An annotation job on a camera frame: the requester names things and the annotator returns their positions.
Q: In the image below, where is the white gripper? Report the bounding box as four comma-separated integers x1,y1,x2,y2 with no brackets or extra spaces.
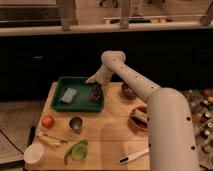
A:
85,65,113,85

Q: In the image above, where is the dark grape bunch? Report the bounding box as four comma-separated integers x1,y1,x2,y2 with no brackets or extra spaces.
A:
90,84,102,102

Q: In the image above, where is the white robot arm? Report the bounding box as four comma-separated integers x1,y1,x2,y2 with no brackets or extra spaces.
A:
87,51,200,171

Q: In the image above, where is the green plastic tray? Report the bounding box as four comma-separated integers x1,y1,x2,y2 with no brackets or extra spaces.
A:
51,76,104,112

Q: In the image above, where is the dark red bowl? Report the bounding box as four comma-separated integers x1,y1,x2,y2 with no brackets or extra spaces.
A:
121,83,136,100

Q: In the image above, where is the blue grey sponge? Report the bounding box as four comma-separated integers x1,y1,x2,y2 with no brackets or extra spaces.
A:
60,88,77,103

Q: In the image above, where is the small metal cup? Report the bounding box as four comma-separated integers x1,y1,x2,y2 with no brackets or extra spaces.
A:
69,117,83,134

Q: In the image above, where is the orange bowl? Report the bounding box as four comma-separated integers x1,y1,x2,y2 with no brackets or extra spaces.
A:
128,106,148,132

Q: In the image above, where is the yellow block in bowl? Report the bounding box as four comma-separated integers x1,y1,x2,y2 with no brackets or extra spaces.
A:
134,109,147,123

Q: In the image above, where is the orange fruit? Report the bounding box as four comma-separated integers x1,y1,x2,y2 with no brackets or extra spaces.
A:
41,115,55,129

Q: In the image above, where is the yellow banana peel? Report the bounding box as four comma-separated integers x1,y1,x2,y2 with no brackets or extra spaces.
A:
37,132,66,148

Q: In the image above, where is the white round lid stack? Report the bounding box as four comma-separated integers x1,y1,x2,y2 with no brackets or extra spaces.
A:
24,143,47,165

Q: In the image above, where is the white handled brush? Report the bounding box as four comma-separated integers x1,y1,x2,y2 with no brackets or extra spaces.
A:
119,148,149,164

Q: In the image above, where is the black cable left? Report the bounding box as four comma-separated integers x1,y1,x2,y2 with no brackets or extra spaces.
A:
0,128,25,156

